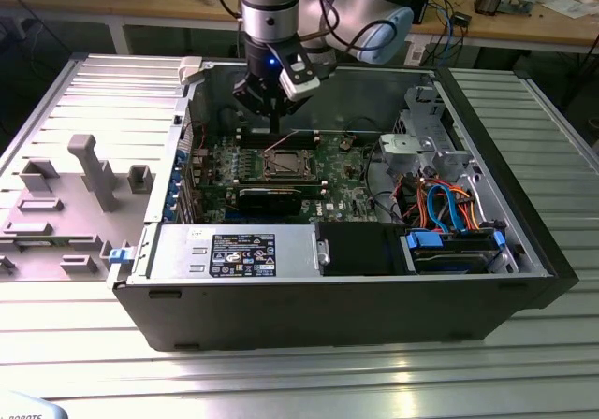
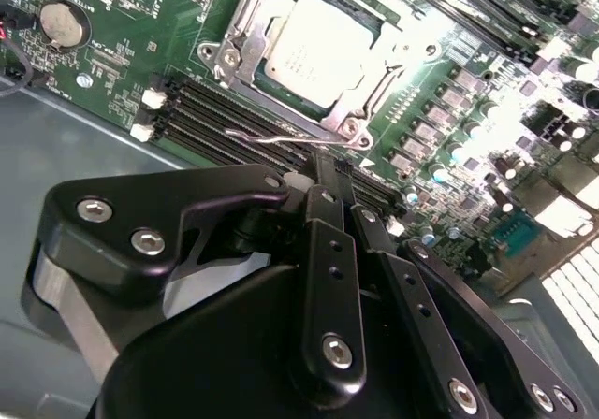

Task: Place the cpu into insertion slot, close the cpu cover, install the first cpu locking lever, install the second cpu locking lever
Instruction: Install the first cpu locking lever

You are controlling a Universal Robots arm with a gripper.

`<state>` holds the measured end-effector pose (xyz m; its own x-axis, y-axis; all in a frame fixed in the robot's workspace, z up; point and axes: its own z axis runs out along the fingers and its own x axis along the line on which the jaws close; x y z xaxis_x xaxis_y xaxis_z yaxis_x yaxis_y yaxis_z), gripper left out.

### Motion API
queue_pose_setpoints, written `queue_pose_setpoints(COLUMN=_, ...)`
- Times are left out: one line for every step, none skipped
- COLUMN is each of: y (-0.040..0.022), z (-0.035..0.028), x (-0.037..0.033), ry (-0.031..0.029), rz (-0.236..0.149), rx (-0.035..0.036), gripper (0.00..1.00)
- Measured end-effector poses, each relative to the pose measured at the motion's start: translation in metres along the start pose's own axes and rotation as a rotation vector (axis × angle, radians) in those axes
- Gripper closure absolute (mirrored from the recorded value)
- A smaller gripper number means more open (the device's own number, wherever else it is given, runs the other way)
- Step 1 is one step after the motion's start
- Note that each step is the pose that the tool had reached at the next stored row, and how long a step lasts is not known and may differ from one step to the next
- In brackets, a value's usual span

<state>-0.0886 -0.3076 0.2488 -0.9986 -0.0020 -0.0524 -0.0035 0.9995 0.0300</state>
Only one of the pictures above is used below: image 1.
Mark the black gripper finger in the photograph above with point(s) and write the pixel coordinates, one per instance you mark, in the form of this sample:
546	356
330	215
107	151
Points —
248	96
283	108

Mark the silver CPU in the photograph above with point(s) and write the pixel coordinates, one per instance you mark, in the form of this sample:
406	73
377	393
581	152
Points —
287	163

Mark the black RAM slot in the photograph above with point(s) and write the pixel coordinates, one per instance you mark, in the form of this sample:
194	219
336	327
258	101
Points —
250	134
281	181
250	138
250	146
250	141
220	186

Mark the CPU socket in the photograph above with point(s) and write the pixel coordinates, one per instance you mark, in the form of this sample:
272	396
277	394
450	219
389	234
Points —
286	177

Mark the blue slot clip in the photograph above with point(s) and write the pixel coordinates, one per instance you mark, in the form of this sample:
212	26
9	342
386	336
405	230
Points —
181	158
175	183
170	206

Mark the pale grey case latch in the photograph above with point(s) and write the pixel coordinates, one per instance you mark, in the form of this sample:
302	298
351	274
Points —
191	69

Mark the round coin battery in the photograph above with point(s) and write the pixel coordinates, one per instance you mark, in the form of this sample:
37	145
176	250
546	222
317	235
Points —
346	144

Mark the wooden desk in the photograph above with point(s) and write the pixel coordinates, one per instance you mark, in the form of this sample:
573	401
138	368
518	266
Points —
196	5

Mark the black graphics card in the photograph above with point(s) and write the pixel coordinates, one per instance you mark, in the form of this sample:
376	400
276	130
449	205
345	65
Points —
269	201

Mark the green motherboard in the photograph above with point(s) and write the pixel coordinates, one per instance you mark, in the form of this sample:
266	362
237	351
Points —
337	190

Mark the grey metal drive cage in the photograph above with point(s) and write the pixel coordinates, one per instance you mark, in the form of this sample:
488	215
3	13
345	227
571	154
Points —
421	134

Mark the grey power supply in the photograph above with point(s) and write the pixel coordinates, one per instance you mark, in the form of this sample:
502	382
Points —
178	250

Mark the small black box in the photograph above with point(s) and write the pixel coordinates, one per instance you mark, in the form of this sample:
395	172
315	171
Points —
461	19

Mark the blue plastic latch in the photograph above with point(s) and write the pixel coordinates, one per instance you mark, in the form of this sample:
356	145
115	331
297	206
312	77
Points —
119	255

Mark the black PC case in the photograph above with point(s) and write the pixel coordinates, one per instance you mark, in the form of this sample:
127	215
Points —
327	311

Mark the grey parts rack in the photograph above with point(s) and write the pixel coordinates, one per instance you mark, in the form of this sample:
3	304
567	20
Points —
70	213

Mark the hard disk in blue carrier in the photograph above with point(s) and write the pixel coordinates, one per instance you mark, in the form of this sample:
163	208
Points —
449	260

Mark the grey metal device box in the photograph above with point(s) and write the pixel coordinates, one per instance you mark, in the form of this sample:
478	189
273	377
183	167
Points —
518	2

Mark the white paper sheets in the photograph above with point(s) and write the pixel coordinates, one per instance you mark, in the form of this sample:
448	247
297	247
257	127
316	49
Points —
568	7

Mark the pale blue teach pendant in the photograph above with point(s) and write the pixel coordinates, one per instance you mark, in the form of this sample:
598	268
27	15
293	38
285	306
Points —
28	407

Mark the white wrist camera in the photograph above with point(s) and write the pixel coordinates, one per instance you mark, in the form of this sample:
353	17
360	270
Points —
299	87

